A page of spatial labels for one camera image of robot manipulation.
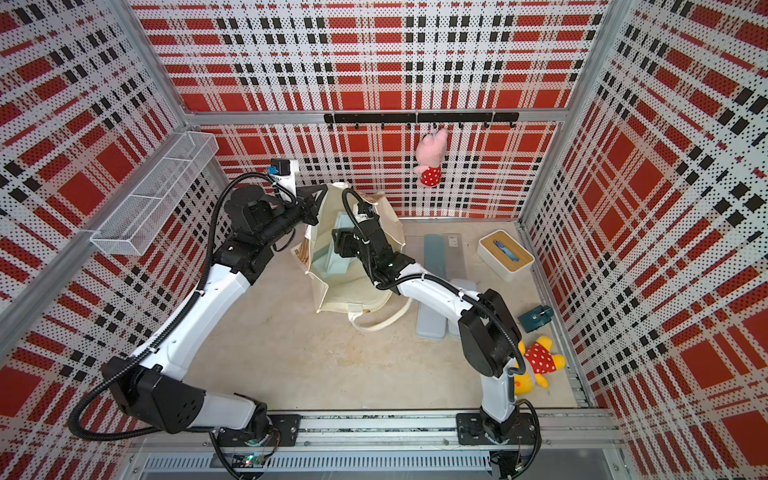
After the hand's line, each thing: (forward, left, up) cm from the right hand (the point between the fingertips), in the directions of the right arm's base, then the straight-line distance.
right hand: (346, 229), depth 82 cm
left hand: (-1, +2, +16) cm, 16 cm away
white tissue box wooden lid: (+7, -52, -23) cm, 57 cm away
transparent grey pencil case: (+11, -35, -28) cm, 46 cm away
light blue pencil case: (-16, -24, -27) cm, 39 cm away
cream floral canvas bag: (-9, +2, -14) cm, 17 cm away
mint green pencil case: (-6, +4, -8) cm, 11 cm away
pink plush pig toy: (+27, -24, +7) cm, 37 cm away
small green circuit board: (-51, +21, -24) cm, 61 cm away
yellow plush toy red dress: (-30, -52, -20) cm, 63 cm away
